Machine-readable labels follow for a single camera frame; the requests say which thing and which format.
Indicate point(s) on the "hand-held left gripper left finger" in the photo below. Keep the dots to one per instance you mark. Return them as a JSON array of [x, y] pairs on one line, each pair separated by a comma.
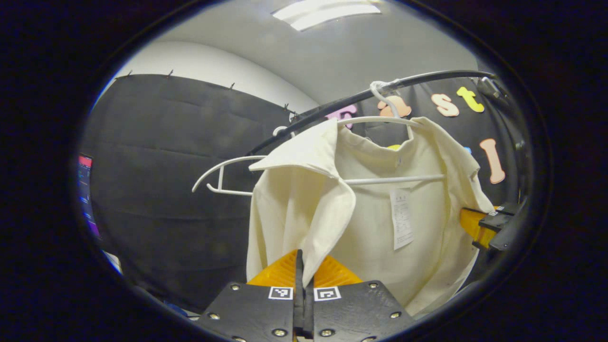
[[299, 289]]

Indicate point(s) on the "black backdrop cloth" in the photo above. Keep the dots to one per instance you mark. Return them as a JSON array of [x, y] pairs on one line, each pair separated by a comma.
[[166, 190]]

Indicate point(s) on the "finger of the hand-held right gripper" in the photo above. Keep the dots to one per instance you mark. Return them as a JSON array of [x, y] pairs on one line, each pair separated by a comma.
[[496, 221]]

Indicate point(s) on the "large ceiling light panel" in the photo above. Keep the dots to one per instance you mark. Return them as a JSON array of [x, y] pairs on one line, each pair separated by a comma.
[[327, 12]]

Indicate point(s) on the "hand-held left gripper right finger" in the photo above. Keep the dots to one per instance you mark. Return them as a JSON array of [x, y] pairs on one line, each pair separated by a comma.
[[356, 308]]

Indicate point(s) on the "white plastic clothes hanger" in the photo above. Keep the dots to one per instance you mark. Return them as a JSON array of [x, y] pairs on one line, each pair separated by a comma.
[[380, 119], [228, 163]]

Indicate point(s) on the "cream collared shirt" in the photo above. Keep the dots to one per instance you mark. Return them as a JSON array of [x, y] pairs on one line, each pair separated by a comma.
[[370, 223]]

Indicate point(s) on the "black metal clothes rack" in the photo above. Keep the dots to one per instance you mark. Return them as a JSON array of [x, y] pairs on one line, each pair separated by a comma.
[[427, 76]]

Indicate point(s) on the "computer monitor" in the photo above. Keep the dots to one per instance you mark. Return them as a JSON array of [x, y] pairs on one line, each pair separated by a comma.
[[85, 190]]

